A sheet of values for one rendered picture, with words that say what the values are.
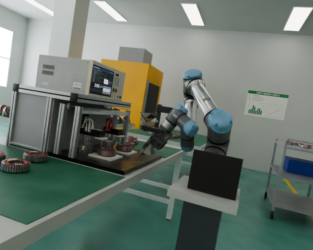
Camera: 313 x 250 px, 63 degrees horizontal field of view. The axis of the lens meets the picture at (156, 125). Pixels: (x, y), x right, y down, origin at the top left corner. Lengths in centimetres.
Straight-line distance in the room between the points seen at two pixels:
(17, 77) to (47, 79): 798
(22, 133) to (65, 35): 424
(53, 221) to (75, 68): 99
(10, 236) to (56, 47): 524
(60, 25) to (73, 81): 432
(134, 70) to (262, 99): 318
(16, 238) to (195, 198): 74
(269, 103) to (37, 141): 581
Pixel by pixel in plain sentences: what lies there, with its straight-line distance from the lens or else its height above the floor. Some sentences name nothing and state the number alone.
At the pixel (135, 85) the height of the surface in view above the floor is 150.
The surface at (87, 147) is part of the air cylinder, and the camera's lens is 161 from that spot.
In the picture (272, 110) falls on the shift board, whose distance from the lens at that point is 672.
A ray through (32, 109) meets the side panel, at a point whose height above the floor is 98.
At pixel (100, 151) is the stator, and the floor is 81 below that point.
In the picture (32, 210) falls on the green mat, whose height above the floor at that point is 75.
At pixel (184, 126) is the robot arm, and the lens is 130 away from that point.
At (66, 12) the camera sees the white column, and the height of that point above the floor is 270.
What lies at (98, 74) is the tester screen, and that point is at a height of 125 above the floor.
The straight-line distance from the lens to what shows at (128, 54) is 577.
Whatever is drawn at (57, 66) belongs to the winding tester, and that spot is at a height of 126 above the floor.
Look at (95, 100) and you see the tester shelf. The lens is 155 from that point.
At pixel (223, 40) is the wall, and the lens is 700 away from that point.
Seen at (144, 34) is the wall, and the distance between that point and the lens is 755.
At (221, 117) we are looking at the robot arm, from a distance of 130.
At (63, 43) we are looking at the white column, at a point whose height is 207.
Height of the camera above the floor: 111
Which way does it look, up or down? 4 degrees down
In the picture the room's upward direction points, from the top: 9 degrees clockwise
